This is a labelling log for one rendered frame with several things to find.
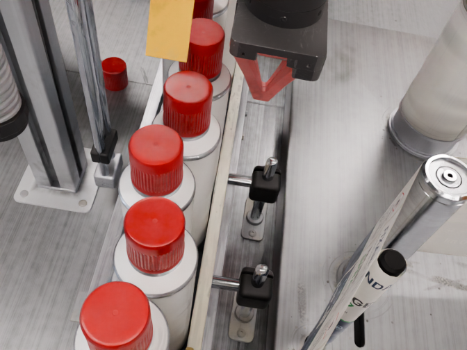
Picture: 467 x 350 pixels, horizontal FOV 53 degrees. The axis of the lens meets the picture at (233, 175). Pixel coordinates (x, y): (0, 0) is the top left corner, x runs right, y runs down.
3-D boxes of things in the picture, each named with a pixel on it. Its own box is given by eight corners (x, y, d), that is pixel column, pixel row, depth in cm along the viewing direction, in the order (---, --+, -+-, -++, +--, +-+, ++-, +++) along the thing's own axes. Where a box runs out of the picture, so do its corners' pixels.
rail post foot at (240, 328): (252, 344, 47) (253, 341, 47) (226, 339, 47) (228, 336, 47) (258, 291, 50) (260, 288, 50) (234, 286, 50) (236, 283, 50)
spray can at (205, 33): (217, 202, 50) (243, 54, 33) (169, 206, 49) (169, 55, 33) (211, 163, 53) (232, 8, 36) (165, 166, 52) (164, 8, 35)
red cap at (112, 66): (98, 85, 64) (94, 67, 62) (110, 70, 66) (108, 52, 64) (120, 94, 64) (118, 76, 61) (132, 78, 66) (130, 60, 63)
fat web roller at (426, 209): (381, 306, 46) (490, 209, 30) (335, 298, 46) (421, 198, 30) (379, 263, 48) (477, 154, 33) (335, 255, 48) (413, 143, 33)
